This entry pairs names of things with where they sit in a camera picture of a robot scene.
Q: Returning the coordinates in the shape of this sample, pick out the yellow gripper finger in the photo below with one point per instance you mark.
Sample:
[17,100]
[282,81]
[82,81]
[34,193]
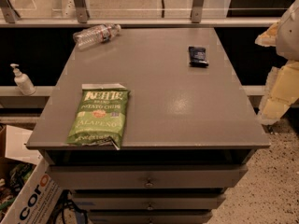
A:
[280,92]
[268,38]

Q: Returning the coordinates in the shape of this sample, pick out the dark blue rxbar wrapper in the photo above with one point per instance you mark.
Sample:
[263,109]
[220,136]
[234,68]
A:
[197,57]

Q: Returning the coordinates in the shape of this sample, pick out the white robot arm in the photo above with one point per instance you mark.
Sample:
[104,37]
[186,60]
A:
[287,40]

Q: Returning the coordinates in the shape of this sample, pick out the clear plastic water bottle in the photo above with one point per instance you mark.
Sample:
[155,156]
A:
[98,34]

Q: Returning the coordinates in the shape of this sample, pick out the white pump dispenser bottle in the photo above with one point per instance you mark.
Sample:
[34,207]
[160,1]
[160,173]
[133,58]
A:
[23,82]

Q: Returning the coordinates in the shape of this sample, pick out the grey drawer cabinet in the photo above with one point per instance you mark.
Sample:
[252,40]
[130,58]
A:
[191,130]

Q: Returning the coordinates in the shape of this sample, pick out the top drawer knob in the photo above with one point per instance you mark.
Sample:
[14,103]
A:
[149,184]

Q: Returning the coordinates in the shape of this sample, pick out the drawer knob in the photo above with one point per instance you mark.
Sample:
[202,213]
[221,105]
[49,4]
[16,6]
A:
[149,184]
[150,207]

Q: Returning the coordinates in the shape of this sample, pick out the middle drawer knob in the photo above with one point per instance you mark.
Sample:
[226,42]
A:
[150,207]

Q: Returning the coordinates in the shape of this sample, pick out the green kettle chips bag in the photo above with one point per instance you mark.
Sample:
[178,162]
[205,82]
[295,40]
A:
[100,117]

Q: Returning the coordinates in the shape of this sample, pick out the white cardboard box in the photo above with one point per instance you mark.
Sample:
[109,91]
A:
[28,194]

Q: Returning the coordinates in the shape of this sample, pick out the grey metal railing frame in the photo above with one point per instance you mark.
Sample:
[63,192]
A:
[142,13]

